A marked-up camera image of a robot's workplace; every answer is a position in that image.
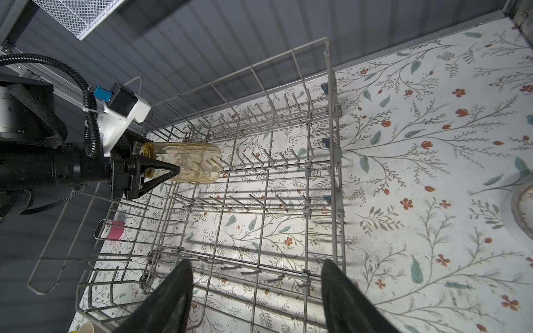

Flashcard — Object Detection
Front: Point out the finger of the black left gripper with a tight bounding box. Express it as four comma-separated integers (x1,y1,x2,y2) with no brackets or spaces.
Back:
132,166,180,199

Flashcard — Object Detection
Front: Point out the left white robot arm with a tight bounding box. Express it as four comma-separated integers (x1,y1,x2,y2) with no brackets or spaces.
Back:
1,74,180,218

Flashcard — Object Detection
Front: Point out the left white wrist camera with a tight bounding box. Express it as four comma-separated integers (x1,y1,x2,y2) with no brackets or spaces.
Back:
90,83,151,158

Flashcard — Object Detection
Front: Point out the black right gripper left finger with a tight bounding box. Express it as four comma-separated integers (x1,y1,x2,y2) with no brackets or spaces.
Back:
115,259,193,332

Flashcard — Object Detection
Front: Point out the beige cup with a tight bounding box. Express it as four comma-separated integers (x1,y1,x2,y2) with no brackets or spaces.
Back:
76,322,101,333

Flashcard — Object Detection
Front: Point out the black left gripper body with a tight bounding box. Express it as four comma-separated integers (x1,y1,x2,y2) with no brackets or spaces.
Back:
109,133,146,200

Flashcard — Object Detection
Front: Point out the pink tape roll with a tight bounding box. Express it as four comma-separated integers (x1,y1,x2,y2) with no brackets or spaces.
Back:
94,219,125,241

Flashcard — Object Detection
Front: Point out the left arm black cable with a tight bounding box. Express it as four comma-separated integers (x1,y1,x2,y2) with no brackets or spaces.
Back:
0,53,102,159

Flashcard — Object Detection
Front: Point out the grey wire dish rack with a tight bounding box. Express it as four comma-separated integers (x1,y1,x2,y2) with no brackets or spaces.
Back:
27,37,346,332

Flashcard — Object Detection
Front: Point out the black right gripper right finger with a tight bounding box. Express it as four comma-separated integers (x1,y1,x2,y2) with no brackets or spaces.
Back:
321,259,398,332

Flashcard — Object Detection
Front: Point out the yellow glass tumbler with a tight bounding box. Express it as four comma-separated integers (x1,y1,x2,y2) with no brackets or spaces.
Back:
140,142,223,184

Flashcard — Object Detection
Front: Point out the white mesh wall basket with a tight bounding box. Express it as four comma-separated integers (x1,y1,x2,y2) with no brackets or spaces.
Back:
33,0,126,40

